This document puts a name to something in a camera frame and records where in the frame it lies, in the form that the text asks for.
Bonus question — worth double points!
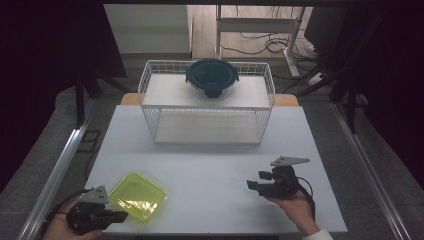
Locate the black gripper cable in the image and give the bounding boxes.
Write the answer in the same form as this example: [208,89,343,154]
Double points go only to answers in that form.
[295,176,317,222]
[41,188,95,234]

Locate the black floor cables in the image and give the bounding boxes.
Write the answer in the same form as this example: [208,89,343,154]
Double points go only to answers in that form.
[220,5,323,61]

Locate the yellow-green square plate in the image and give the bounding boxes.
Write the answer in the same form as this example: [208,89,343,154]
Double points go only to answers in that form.
[107,170,169,224]

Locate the white metal desk frame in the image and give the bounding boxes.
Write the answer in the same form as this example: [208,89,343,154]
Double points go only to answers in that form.
[215,4,307,78]

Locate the round glass container blue lid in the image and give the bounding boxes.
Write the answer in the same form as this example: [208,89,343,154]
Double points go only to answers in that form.
[185,58,240,101]

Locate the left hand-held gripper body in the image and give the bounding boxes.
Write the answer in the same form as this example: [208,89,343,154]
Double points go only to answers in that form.
[65,184,112,236]

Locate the wooden table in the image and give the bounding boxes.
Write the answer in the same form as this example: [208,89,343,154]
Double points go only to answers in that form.
[119,92,300,108]

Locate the white cabinet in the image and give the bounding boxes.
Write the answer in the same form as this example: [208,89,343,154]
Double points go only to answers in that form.
[103,3,195,56]

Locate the person's left hand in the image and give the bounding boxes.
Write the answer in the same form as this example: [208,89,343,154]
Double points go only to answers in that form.
[41,202,105,240]

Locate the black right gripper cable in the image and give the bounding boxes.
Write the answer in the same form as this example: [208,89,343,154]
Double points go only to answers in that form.
[295,176,317,222]

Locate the aluminium rail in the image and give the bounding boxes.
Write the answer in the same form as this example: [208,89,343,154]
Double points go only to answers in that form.
[329,99,415,240]
[15,99,98,240]

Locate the black metal stand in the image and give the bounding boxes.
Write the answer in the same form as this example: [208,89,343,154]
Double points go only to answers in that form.
[298,13,388,135]
[73,64,132,130]

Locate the white wire shelf rack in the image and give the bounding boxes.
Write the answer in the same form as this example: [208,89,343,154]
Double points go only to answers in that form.
[137,59,277,146]

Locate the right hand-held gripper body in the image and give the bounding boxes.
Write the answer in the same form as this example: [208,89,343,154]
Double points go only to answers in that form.
[264,155,311,201]

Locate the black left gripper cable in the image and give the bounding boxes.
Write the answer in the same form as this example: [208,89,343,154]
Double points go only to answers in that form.
[41,188,95,234]

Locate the person's right hand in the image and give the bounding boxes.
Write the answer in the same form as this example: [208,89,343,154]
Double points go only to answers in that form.
[264,191,321,237]

